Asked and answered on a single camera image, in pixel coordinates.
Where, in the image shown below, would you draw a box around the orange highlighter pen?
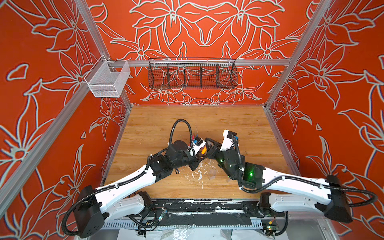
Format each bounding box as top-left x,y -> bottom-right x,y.
201,147 -> 207,155

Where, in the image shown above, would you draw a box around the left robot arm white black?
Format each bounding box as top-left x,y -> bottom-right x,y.
61,138 -> 206,238

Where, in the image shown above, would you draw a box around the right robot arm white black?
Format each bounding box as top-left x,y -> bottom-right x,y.
206,137 -> 378,223

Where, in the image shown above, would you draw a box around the white mesh basket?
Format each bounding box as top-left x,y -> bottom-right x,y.
85,60 -> 131,98

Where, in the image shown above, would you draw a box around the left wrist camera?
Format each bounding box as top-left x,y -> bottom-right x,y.
190,136 -> 206,154

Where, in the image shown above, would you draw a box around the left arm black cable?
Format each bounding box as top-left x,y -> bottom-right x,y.
168,119 -> 193,148

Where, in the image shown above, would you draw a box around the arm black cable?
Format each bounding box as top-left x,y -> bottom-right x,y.
168,119 -> 193,148
232,136 -> 379,208

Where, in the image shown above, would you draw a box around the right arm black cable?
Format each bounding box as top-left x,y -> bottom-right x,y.
232,136 -> 379,208

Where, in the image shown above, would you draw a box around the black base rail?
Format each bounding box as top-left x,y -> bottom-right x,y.
124,198 -> 286,219

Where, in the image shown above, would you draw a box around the black wire basket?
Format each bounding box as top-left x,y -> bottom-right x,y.
148,58 -> 238,90

